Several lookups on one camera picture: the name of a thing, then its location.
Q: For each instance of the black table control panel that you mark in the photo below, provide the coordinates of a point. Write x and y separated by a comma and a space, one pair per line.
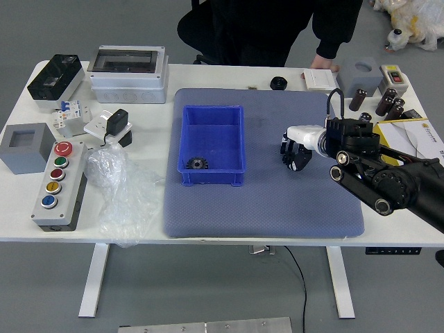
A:
393, 250

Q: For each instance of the silver metal plate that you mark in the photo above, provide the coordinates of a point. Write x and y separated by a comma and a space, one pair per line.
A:
208, 326

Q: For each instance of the grey two-button switch box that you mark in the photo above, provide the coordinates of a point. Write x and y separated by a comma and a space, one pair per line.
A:
395, 78

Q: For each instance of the black office chair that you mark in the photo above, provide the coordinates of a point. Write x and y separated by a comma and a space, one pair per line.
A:
198, 59

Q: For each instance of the white orange circuit breaker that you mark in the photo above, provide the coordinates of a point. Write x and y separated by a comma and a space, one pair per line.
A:
60, 119

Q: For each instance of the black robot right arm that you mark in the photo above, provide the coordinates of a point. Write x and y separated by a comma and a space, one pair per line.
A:
395, 184

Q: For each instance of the person's left hand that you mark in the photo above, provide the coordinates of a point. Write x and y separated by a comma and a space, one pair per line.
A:
320, 63

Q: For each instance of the black round nut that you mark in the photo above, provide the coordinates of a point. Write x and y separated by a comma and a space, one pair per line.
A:
278, 83

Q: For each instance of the black-lidded white enclosure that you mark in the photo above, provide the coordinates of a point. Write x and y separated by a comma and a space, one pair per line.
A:
52, 79

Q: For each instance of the small black gear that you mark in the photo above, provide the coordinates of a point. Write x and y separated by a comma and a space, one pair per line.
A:
285, 159

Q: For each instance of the white table leg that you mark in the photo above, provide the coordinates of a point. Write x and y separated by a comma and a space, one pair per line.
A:
93, 281
341, 284

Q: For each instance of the big black gear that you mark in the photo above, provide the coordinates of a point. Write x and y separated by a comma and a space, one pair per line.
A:
197, 163

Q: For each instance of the clear plastic bag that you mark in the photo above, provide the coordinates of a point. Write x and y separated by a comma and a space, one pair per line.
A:
121, 194

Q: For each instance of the grey windowed distribution box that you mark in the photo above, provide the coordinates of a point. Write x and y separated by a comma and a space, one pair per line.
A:
128, 83

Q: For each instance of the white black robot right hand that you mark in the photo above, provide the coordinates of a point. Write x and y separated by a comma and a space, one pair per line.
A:
307, 137

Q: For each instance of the grey five-button control station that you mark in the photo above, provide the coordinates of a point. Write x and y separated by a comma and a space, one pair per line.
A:
66, 194

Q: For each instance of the grey-blue mat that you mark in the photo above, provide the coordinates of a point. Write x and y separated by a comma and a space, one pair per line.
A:
260, 208

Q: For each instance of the person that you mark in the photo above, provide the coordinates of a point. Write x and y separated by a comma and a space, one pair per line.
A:
260, 27

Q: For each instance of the brown cylindrical capacitor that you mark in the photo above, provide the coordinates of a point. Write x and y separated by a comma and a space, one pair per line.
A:
385, 102
395, 111
358, 100

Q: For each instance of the metal under-table bracket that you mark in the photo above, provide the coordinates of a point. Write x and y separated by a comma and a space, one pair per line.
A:
260, 249

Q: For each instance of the small flat black device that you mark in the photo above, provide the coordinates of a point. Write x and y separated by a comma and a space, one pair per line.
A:
414, 114

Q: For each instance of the grey block with round hole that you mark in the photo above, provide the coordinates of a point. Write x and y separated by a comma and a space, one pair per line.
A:
357, 79

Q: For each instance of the white wall switch panel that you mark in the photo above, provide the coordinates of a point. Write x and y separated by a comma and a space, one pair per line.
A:
319, 79

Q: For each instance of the black power adapter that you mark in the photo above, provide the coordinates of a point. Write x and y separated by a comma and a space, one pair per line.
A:
116, 121

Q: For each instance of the white yellow plush toy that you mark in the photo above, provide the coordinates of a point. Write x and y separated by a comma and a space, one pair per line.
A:
412, 21

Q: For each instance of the blue plastic box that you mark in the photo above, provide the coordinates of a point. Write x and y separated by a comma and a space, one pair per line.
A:
211, 138

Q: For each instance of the white blue circuit breaker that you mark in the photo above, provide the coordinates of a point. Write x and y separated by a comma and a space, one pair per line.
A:
71, 107

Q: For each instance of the grey cube with square hole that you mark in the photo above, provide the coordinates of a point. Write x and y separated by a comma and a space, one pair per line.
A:
38, 152

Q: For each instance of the white wall socket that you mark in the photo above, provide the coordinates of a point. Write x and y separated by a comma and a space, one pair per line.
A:
93, 126

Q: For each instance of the person's left forearm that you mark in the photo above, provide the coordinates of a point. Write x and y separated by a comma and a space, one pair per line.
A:
334, 34

